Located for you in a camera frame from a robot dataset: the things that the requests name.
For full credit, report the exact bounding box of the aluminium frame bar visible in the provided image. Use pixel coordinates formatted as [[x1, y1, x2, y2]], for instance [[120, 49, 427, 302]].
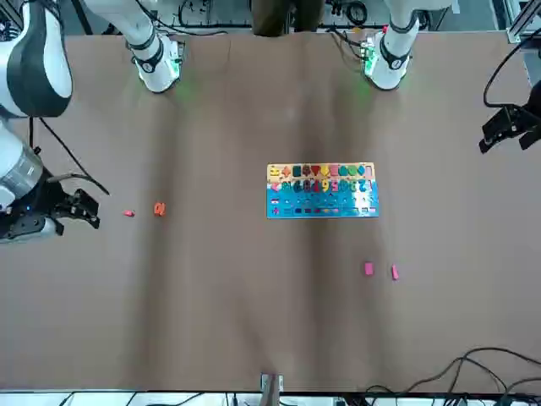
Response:
[[505, 0, 541, 43]]

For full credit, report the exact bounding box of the blue toy puzzle board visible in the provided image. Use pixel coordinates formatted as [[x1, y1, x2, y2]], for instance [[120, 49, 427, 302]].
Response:
[[265, 162, 380, 220]]

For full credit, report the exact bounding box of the aluminium post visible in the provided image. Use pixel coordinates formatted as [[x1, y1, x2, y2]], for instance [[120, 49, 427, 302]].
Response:
[[260, 373, 283, 406]]

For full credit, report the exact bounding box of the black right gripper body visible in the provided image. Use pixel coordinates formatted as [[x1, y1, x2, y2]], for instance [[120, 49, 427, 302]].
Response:
[[0, 192, 67, 226]]

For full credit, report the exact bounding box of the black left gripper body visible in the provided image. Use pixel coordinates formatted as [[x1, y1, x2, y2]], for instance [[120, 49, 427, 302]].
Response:
[[525, 79, 541, 129]]

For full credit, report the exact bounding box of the person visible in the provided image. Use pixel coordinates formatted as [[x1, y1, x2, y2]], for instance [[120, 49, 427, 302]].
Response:
[[252, 0, 326, 37]]

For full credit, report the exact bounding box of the black looping table cable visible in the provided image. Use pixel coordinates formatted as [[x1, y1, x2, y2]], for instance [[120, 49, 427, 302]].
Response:
[[363, 346, 541, 406]]

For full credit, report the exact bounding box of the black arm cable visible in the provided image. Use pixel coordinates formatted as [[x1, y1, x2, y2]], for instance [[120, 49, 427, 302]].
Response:
[[27, 116, 112, 196], [483, 37, 541, 110]]

